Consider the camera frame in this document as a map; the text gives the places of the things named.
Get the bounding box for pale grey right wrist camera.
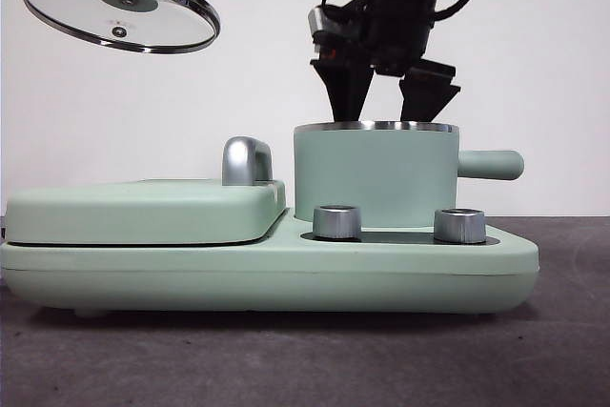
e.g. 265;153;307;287
307;5;337;46

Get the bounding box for mint green hinged griddle cover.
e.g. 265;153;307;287
3;179;287;247

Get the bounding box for mint green breakfast machine base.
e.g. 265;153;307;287
0;218;540;320

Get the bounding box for silver control knob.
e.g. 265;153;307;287
432;209;487;244
312;205;362;242

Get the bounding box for mint green pot with handle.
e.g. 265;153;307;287
293;120;525;231

